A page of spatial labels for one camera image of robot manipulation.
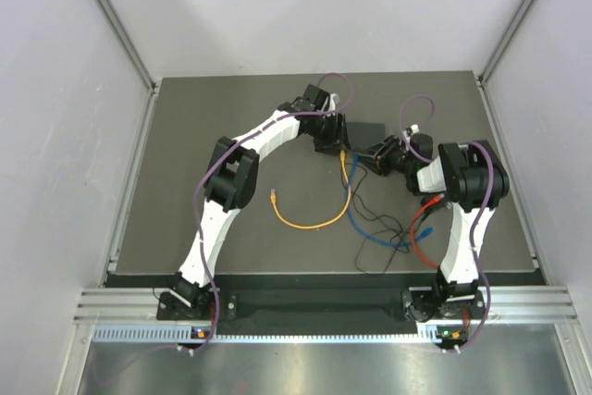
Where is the grey slotted cable duct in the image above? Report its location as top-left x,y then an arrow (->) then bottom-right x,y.
92,324 -> 468,345

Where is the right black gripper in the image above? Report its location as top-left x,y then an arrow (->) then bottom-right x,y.
356,135 -> 414,177

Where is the black network switch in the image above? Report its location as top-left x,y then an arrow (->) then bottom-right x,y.
347,121 -> 387,151

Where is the blue ethernet cable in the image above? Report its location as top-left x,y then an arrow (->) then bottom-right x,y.
345,154 -> 437,249

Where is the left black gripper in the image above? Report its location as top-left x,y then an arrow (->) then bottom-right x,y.
308,111 -> 351,154

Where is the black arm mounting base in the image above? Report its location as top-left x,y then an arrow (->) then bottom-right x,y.
156,287 -> 487,336

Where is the black power adapter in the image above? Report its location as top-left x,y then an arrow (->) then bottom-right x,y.
421,197 -> 450,217

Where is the thin black power cord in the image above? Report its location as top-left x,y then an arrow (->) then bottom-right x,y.
349,158 -> 426,276

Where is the red ethernet cable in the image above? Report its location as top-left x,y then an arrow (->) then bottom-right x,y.
409,194 -> 445,269

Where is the yellow ethernet cable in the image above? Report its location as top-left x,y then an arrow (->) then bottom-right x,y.
268,149 -> 353,230

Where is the aluminium frame rail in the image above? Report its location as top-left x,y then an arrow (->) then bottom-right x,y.
74,286 -> 577,325

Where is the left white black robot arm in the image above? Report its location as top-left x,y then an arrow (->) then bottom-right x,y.
171,84 -> 344,318

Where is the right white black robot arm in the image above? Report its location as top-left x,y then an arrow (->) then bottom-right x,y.
352,132 -> 510,322

